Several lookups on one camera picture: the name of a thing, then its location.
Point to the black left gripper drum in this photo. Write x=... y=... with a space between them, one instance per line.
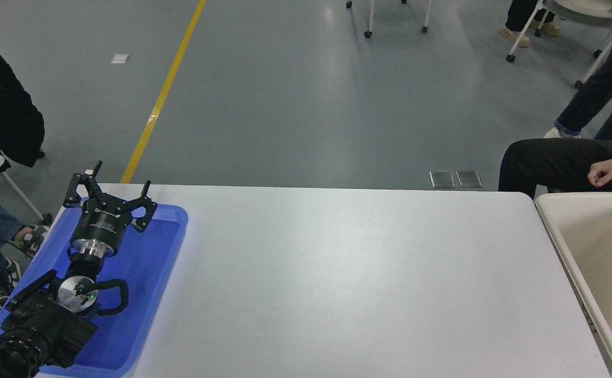
x=102 y=227

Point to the person's hand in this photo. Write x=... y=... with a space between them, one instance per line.
x=608 y=169

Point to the blue plastic tray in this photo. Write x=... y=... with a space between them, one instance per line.
x=143 y=273

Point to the metal floor plate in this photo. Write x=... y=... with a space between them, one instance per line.
x=442 y=179
x=469 y=178

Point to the large pale plastic bin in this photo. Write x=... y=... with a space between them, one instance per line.
x=600 y=252

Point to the white wheeled chair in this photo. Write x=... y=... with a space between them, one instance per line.
x=589 y=10

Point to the white wheeled chair frame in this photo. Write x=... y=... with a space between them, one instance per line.
x=371 y=18

